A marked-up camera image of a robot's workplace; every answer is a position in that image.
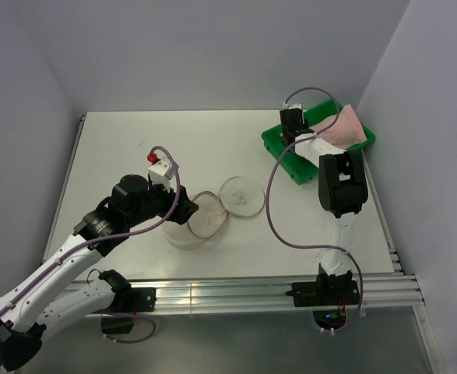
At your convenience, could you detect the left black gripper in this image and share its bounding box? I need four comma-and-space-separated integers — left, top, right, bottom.
127, 175, 198, 227

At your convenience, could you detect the pink bra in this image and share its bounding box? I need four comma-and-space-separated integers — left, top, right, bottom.
319, 104, 367, 149

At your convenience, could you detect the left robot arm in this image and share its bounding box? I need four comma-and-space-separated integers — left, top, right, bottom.
0, 175, 199, 371

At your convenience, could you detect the green plastic tray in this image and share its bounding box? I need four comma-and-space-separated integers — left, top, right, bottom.
261, 99, 376, 185

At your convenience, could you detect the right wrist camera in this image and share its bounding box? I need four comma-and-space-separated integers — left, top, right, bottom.
283, 103, 303, 111

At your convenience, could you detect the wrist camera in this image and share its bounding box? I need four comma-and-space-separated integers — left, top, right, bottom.
147, 153, 181, 192
283, 103, 303, 111

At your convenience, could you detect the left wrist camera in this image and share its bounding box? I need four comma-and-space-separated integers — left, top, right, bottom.
147, 153, 181, 192

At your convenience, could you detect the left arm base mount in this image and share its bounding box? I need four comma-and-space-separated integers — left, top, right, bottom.
100, 288, 156, 337

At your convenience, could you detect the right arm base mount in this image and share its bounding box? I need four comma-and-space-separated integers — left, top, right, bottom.
285, 270, 362, 332

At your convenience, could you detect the aluminium table frame rail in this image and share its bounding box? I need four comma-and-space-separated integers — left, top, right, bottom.
131, 273, 425, 316

